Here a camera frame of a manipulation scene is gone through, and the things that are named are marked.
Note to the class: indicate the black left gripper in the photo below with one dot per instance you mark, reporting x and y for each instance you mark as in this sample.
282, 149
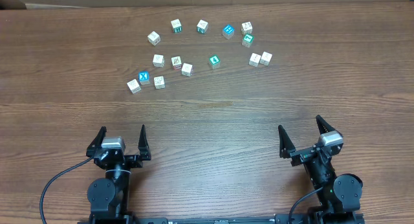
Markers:
136, 160

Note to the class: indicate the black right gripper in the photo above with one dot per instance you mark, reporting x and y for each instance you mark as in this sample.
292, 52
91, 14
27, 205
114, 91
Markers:
301, 155

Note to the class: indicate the wooden cube with hook drawing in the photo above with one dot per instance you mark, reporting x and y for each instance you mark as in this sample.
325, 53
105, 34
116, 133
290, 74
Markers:
254, 60

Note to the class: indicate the green number seven cube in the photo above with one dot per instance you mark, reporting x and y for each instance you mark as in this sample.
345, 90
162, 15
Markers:
247, 40

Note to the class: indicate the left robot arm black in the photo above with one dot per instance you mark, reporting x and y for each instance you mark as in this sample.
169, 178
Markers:
109, 196

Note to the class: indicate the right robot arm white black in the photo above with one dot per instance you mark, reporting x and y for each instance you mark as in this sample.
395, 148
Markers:
339, 195

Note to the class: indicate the wooden cube fish drawing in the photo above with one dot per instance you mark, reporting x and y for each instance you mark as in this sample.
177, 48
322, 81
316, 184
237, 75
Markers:
134, 86

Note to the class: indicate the blue letter X cube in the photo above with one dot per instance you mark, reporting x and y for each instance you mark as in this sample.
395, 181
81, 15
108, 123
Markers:
144, 78

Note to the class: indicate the wooden cube letter I side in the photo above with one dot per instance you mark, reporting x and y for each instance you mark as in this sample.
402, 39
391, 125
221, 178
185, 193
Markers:
159, 82

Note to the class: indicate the wooden cube blue X side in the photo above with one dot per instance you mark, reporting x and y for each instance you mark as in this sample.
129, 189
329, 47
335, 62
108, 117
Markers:
265, 58

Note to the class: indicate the wooden cube globe drawing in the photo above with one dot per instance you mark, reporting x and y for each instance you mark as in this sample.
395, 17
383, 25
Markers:
158, 60

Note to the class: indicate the wooden cube red Y side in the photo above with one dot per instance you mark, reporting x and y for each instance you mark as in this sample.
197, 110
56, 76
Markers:
176, 62

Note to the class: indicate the wooden cube ice cream drawing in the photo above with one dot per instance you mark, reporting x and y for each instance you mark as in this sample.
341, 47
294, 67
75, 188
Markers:
187, 69

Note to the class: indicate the plain wooden cube far left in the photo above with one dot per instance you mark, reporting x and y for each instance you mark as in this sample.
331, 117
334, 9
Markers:
153, 38

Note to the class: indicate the green number four cube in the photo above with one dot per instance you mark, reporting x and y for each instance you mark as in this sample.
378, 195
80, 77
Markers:
214, 61

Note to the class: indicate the wooden cube yellow side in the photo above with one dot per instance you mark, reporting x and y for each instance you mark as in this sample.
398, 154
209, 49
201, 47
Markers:
246, 28

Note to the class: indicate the blue top wooden cube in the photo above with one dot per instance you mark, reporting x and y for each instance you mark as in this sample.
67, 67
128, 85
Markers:
228, 31

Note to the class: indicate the wooden cube green letter side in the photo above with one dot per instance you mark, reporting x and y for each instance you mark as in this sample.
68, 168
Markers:
176, 25

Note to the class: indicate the wooden cube green J side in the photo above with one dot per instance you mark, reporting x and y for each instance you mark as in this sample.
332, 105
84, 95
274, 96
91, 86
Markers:
202, 26

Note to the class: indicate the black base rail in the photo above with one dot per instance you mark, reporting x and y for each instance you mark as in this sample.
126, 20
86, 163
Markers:
220, 220

